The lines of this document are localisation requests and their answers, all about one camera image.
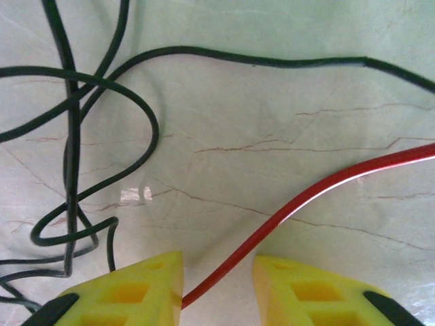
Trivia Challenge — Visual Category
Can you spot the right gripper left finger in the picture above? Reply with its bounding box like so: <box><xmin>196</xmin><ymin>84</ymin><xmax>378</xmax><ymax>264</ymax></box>
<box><xmin>29</xmin><ymin>250</ymin><xmax>186</xmax><ymax>326</ymax></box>

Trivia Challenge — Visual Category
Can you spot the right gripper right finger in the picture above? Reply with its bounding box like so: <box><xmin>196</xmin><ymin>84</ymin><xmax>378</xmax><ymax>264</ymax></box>
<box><xmin>254</xmin><ymin>254</ymin><xmax>428</xmax><ymax>326</ymax></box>

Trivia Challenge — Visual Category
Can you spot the bundle of coloured wires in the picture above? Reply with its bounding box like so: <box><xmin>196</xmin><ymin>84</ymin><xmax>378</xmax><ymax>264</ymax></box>
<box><xmin>181</xmin><ymin>142</ymin><xmax>435</xmax><ymax>310</ymax></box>

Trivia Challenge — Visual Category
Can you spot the black cable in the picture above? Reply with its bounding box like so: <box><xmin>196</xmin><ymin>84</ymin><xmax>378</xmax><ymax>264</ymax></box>
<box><xmin>0</xmin><ymin>0</ymin><xmax>82</xmax><ymax>313</ymax></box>
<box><xmin>0</xmin><ymin>66</ymin><xmax>160</xmax><ymax>272</ymax></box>
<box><xmin>0</xmin><ymin>46</ymin><xmax>435</xmax><ymax>143</ymax></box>
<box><xmin>0</xmin><ymin>0</ymin><xmax>132</xmax><ymax>269</ymax></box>

